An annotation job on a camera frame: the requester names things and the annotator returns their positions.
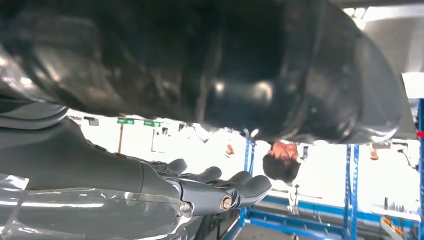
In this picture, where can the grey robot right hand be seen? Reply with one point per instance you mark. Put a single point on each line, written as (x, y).
(82, 165)

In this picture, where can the green hanging sign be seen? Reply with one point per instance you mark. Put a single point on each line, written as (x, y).
(152, 124)
(125, 121)

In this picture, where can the person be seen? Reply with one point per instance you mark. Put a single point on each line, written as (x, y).
(281, 165)

